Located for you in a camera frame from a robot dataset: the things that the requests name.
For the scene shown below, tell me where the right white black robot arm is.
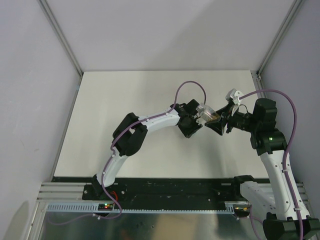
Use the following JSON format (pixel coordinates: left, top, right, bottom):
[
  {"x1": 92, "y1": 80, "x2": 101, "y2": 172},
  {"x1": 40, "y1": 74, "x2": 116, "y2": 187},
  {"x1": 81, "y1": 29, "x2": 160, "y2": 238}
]
[{"x1": 205, "y1": 98, "x2": 320, "y2": 240}]

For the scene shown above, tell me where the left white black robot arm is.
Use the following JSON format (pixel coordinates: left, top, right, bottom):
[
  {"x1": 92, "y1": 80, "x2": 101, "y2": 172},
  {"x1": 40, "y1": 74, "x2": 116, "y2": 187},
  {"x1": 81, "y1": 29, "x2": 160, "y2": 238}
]
[{"x1": 91, "y1": 99, "x2": 202, "y2": 200}]

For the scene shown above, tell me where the purple cable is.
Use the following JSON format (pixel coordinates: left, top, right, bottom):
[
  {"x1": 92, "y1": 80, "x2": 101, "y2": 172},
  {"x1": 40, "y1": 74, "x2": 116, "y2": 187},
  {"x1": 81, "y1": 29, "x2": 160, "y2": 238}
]
[
  {"x1": 99, "y1": 80, "x2": 207, "y2": 201},
  {"x1": 237, "y1": 89, "x2": 306, "y2": 240}
]

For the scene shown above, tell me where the aluminium frame post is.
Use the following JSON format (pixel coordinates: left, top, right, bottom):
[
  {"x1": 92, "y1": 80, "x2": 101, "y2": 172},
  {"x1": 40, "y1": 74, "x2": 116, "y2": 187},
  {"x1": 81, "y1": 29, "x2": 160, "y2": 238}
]
[
  {"x1": 256, "y1": 0, "x2": 305, "y2": 78},
  {"x1": 37, "y1": 0, "x2": 84, "y2": 77}
]

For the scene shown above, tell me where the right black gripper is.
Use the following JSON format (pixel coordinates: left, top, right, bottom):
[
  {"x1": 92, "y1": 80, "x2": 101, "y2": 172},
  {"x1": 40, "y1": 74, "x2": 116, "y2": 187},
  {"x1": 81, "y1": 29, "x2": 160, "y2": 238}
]
[{"x1": 205, "y1": 102, "x2": 260, "y2": 136}]

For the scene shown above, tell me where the left aluminium frame post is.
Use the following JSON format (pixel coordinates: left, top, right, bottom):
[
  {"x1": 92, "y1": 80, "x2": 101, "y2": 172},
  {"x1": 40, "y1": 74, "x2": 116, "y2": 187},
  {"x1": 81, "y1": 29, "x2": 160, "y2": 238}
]
[{"x1": 37, "y1": 0, "x2": 84, "y2": 77}]

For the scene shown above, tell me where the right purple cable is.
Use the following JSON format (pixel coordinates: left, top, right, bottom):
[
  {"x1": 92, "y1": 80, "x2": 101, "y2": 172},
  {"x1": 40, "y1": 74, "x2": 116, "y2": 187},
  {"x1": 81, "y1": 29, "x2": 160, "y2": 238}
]
[{"x1": 237, "y1": 89, "x2": 306, "y2": 240}]

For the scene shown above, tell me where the shiny metal base plate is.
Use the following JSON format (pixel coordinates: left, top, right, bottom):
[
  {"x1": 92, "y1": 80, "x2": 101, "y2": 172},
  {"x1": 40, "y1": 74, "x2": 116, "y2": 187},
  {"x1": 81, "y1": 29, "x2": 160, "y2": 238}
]
[{"x1": 39, "y1": 212, "x2": 266, "y2": 240}]

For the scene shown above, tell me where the right aluminium frame post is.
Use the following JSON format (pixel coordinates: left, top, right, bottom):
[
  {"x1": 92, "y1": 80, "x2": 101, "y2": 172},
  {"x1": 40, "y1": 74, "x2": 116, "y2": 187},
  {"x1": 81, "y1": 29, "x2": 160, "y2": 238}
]
[{"x1": 256, "y1": 0, "x2": 305, "y2": 78}]

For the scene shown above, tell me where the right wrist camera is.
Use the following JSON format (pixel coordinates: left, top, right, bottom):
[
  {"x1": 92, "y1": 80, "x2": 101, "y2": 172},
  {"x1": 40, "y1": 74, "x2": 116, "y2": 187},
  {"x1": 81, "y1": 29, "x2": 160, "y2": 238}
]
[{"x1": 225, "y1": 88, "x2": 244, "y2": 105}]

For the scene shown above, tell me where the clear pill bottle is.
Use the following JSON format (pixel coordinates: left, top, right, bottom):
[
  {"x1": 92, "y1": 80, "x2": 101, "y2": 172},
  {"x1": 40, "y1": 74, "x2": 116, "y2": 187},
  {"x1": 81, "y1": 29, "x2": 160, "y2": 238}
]
[{"x1": 196, "y1": 103, "x2": 221, "y2": 122}]

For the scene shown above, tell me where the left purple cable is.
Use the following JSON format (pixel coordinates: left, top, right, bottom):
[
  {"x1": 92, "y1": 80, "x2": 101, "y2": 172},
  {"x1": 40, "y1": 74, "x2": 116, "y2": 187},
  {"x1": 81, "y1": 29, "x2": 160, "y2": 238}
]
[{"x1": 99, "y1": 80, "x2": 207, "y2": 201}]

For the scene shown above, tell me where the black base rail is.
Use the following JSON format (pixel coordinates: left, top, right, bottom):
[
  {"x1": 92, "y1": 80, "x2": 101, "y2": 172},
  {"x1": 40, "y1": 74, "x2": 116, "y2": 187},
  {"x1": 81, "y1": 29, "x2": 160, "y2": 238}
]
[{"x1": 82, "y1": 176, "x2": 256, "y2": 211}]

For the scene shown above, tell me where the grey slotted cable duct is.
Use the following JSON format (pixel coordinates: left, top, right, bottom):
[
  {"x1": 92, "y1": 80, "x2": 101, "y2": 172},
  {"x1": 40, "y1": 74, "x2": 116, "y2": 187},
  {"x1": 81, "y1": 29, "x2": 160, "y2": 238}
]
[{"x1": 46, "y1": 201, "x2": 249, "y2": 214}]

